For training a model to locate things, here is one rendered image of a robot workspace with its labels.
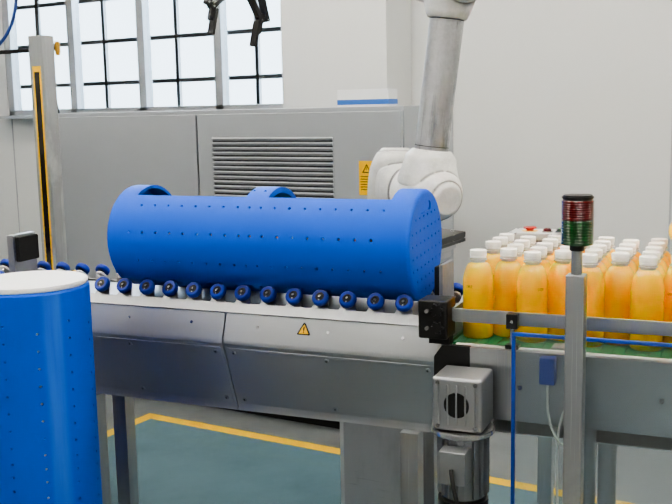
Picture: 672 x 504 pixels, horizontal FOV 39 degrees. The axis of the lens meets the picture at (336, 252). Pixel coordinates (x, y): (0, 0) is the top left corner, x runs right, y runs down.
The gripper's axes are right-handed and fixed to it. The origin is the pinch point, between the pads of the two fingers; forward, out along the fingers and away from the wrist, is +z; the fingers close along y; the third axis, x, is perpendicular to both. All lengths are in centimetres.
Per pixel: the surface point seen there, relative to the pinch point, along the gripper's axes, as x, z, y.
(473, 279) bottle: -78, 51, 29
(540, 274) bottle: -91, 47, 37
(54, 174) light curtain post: 83, 48, -12
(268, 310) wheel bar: -29, 70, 8
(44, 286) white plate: -15, 71, -47
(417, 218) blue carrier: -59, 40, 26
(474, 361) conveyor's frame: -84, 69, 28
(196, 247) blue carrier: -13, 58, -7
